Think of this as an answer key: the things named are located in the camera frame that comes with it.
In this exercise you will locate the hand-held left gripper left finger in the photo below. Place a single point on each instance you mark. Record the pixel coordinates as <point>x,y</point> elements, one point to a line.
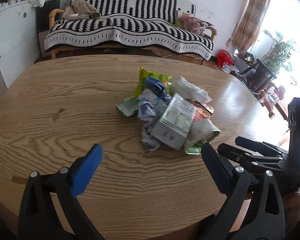
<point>87,170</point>

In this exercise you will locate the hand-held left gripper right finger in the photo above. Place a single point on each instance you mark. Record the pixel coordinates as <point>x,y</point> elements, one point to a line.
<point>215,170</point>

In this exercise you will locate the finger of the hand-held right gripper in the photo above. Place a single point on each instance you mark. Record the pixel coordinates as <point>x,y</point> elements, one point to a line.
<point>262,147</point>
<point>255,162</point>

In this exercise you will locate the small green packet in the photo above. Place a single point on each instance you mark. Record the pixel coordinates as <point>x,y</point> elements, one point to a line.
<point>193,151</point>

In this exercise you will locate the grey white paper wrapper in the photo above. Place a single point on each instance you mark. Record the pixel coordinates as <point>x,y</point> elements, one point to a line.
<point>202,130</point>

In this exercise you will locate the red snack wrapper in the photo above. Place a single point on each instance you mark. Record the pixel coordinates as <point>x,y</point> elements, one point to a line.
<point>202,112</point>

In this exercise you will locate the green white carton box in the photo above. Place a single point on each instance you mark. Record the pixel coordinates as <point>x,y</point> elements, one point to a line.
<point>175,120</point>

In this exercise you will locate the grey paper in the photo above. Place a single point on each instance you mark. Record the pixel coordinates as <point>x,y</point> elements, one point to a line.
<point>150,137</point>

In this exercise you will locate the light green wrapper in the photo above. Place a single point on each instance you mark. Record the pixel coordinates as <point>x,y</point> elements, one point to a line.
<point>127,106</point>

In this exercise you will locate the blue white paper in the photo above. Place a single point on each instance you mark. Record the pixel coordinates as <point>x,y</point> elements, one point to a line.
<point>146,110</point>

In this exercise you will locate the white plastic bag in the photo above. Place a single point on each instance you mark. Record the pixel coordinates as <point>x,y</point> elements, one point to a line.
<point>190,90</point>

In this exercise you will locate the blue wrapper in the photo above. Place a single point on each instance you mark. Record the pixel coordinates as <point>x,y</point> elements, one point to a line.
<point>155,85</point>

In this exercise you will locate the yellow green snack wrapper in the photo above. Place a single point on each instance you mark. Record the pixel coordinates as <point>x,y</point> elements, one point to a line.
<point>150,77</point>

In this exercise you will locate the red ride-on toy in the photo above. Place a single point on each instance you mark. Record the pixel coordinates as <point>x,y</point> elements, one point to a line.
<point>272,97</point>

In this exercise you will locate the dark wooden chair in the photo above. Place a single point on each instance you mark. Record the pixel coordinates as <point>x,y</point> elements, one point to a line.
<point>261,75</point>

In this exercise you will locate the green potted plant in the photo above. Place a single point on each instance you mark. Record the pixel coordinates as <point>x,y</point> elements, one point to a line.
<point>281,53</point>

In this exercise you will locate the red plastic bag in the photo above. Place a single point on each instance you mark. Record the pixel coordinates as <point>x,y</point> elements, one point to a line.
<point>224,58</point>

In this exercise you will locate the brown curtain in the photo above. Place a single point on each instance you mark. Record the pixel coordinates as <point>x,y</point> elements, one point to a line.
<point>252,12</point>

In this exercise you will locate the pink stuffed toy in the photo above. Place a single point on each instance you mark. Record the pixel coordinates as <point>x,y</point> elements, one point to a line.
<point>196,23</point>

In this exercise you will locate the white cabinet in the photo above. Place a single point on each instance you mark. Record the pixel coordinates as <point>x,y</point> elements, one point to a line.
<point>17,42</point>

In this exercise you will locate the sofa with striped blanket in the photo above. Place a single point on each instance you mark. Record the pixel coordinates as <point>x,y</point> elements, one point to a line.
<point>130,30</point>

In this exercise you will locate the wooden sofa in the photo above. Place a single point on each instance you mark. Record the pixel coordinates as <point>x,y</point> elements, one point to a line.
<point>55,13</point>

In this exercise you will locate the black box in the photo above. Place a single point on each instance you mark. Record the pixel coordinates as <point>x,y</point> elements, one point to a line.
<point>46,15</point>

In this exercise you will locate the brown plush toy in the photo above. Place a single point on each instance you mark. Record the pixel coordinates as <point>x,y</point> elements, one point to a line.
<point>81,9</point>

